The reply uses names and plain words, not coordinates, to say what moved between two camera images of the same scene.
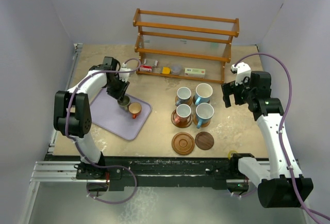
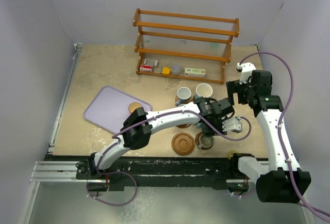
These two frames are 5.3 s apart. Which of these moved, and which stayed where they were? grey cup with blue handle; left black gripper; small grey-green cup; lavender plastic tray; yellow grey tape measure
Moved: left black gripper; small grey-green cup
Stayed: yellow grey tape measure; grey cup with blue handle; lavender plastic tray
